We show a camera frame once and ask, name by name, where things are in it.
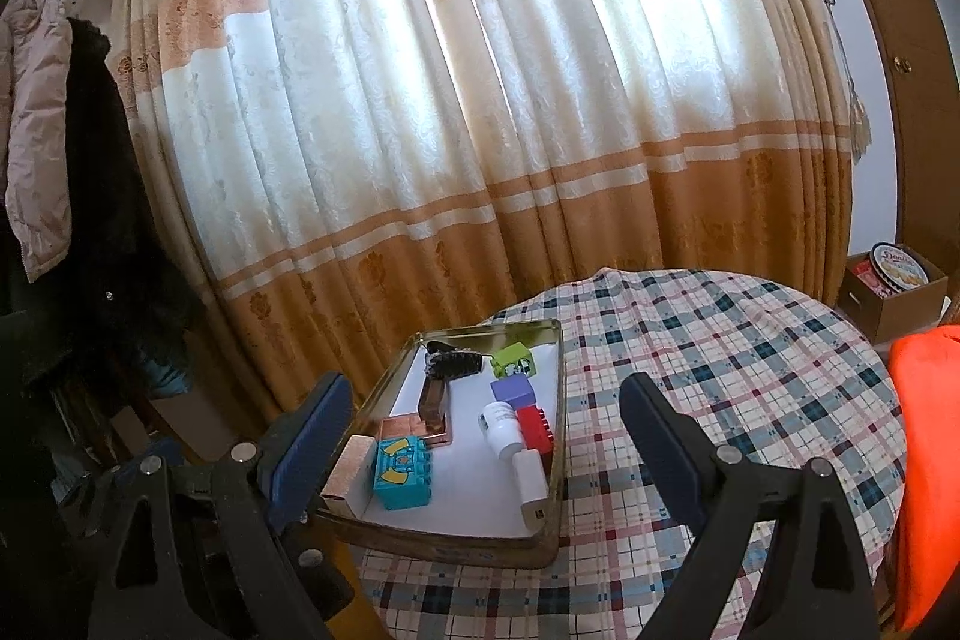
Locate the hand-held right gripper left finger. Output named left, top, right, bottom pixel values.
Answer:
left=90, top=372, right=353, bottom=640

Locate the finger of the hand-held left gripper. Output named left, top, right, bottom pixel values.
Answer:
left=277, top=520, right=355, bottom=622

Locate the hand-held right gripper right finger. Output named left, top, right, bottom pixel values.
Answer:
left=619, top=373, right=878, bottom=640

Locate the blue toy block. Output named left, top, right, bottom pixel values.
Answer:
left=372, top=435, right=435, bottom=512

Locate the pink makeup palette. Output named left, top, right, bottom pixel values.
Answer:
left=378, top=414, right=456, bottom=451

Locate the red toy brick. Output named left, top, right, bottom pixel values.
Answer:
left=515, top=405, right=557, bottom=455

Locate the brown wooden comb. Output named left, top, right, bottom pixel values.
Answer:
left=416, top=376, right=452, bottom=432

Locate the white charger adapter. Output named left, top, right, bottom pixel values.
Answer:
left=511, top=449, right=550, bottom=530

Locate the rectangular metal tin box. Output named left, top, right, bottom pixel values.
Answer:
left=315, top=319, right=565, bottom=567

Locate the purple small box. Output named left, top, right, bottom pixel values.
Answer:
left=489, top=377, right=536, bottom=414

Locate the white plastic bottle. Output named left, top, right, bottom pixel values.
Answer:
left=479, top=401, right=524, bottom=461

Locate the green toy block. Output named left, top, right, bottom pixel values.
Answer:
left=490, top=343, right=540, bottom=379

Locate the dark patterned hair clip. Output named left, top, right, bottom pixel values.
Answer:
left=423, top=343, right=485, bottom=380

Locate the plaid tablecloth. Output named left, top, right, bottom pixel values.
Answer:
left=360, top=267, right=908, bottom=640

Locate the white paper liner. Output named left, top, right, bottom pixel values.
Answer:
left=360, top=344, right=560, bottom=540

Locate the teal cloth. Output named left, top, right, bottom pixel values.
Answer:
left=141, top=338, right=190, bottom=399

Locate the cardboard box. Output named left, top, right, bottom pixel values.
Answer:
left=838, top=254, right=950, bottom=346

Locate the red packet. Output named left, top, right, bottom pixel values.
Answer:
left=855, top=261, right=890, bottom=300

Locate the round blue cookie tin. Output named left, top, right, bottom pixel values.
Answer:
left=869, top=242, right=929, bottom=298

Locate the black coat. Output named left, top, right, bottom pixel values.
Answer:
left=0, top=16, right=207, bottom=401

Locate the cream and orange curtain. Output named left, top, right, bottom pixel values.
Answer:
left=112, top=0, right=856, bottom=416

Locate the curtain tieback tassel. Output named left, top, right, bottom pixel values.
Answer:
left=814, top=0, right=872, bottom=163

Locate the pink padded jacket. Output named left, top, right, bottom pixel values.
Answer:
left=0, top=0, right=74, bottom=286

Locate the brown wooden door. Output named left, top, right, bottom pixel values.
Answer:
left=787, top=0, right=960, bottom=281

